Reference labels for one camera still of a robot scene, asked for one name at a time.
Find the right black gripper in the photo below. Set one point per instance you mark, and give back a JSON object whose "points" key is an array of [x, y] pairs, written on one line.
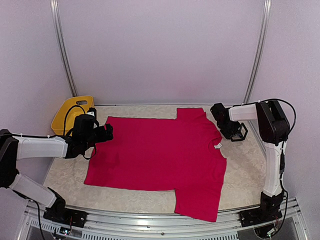
{"points": [[228, 135]]}

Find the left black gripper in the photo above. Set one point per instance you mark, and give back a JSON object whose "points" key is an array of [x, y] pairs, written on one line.
{"points": [[109, 131]]}

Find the yellow plastic basket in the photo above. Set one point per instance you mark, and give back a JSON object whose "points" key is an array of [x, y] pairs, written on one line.
{"points": [[64, 119]]}

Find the magenta t-shirt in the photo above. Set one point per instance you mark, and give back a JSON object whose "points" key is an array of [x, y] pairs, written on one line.
{"points": [[150, 154]]}

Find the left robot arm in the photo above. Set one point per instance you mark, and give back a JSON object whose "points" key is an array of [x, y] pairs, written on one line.
{"points": [[86, 133]]}

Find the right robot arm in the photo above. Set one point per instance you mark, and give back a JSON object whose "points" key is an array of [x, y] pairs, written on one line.
{"points": [[274, 129]]}

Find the white garment neck label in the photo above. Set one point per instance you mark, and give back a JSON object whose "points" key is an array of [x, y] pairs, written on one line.
{"points": [[218, 146]]}

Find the aluminium front rail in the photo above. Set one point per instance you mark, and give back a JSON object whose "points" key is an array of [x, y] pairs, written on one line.
{"points": [[111, 225]]}

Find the right aluminium post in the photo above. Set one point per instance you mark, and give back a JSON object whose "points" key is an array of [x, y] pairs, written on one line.
{"points": [[259, 50]]}

